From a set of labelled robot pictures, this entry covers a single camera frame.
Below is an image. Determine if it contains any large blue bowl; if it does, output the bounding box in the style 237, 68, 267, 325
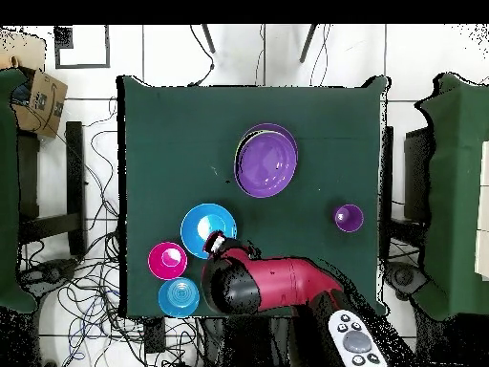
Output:
180, 203, 239, 260

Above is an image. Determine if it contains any large green bowl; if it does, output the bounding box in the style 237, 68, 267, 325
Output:
235, 130, 276, 160

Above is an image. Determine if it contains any small red bowl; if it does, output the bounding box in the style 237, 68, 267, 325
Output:
147, 241, 189, 281

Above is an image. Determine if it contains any small blue bowl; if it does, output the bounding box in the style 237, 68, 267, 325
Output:
157, 276, 201, 319

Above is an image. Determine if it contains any black power box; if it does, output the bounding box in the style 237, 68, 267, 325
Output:
143, 316, 166, 354

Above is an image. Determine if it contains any dark green tablecloth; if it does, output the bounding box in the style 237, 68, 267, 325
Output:
116, 75, 392, 319

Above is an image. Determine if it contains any purple cup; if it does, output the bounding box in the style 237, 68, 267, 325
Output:
331, 203, 365, 233

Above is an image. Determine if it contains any dark grey equipment base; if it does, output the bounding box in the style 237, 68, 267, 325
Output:
383, 261, 429, 301
20, 257, 79, 297

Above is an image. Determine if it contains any black tripod leg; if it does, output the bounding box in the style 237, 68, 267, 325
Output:
201, 24, 217, 54
298, 24, 319, 64

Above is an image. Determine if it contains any green clothed side table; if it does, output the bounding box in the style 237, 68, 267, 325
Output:
414, 73, 489, 321
0, 67, 39, 314

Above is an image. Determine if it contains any brown cardboard box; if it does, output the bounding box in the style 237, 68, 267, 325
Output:
10, 68, 69, 140

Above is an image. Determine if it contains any tangle of floor cables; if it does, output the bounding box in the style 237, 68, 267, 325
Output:
18, 95, 209, 367

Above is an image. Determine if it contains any black chair frame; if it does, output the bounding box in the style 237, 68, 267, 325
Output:
16, 120, 88, 257

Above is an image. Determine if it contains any black square floor frame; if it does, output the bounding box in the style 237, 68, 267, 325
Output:
53, 25, 112, 70

